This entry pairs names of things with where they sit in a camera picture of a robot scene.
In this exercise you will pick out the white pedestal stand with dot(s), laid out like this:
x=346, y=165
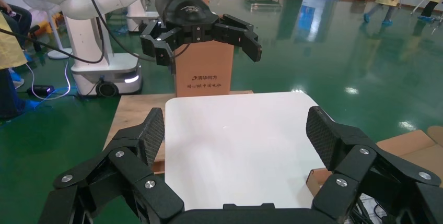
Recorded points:
x=59, y=53

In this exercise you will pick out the person in dark jeans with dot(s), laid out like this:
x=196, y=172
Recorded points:
x=20, y=21

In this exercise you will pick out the white tripod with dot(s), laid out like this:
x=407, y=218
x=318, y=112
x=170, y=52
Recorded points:
x=417, y=6

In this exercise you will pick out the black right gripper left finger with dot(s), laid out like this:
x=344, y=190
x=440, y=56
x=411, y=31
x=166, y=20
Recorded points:
x=124, y=167

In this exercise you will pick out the white robot chassis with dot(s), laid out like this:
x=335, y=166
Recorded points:
x=90, y=42

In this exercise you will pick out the white wheeled robot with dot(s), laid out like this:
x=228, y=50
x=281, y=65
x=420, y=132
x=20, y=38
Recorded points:
x=138, y=15

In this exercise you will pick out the person in yellow coat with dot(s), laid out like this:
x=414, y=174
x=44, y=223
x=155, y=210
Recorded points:
x=8, y=49

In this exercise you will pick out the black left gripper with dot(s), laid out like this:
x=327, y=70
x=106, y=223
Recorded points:
x=183, y=8

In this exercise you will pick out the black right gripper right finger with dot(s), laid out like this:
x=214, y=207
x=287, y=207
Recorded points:
x=363, y=167

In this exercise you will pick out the white printed instruction sheet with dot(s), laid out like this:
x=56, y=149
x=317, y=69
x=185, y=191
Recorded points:
x=367, y=201

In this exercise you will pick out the wooden board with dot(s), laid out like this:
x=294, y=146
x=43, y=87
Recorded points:
x=138, y=111

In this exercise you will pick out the brown cardboard storage box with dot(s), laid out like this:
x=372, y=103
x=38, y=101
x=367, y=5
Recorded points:
x=408, y=144

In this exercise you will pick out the black power brick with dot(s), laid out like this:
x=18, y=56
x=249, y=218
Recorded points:
x=41, y=90

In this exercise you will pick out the tall printed cardboard carton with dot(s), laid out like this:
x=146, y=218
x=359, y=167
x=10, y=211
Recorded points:
x=204, y=66

